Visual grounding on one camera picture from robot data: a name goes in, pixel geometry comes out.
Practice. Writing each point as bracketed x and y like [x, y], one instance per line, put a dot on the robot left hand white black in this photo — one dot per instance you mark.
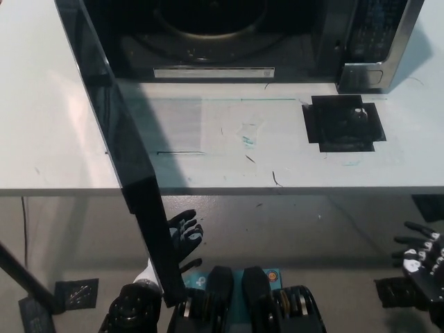
[185, 232]

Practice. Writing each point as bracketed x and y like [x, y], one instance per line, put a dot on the robot right hand white black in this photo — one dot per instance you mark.
[421, 263]

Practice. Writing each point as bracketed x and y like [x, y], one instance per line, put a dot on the black glass microwave door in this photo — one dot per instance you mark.
[138, 166]

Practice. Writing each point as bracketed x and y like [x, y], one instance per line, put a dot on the black ribbed robot body block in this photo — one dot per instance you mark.
[208, 305]
[281, 308]

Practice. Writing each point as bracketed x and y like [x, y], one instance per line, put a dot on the round glass microwave turntable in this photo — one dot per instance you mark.
[225, 21]

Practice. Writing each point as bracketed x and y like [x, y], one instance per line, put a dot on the stainless steel Farberware microwave body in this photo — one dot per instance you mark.
[312, 52]

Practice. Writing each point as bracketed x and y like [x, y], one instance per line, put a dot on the black floor tape patch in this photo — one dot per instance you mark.
[78, 295]
[395, 291]
[34, 317]

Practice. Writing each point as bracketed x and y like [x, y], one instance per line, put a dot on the clear plastic tape sheet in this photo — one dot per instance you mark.
[215, 128]

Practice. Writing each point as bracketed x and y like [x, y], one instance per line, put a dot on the black clamp object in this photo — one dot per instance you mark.
[347, 125]

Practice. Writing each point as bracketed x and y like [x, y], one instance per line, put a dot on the black stand leg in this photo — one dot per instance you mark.
[21, 270]

